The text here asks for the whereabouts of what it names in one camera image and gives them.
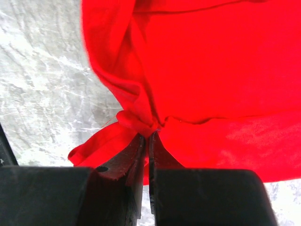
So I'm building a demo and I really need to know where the black base beam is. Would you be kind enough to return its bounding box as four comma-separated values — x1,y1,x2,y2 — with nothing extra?
0,126,18,167

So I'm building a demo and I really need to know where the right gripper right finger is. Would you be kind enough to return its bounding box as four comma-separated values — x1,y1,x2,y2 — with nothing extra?
149,133,277,226

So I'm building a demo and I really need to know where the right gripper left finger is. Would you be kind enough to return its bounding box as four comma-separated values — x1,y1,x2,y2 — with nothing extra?
0,135,145,226

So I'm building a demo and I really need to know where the red t shirt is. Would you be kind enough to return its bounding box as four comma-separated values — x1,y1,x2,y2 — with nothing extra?
68,0,301,182

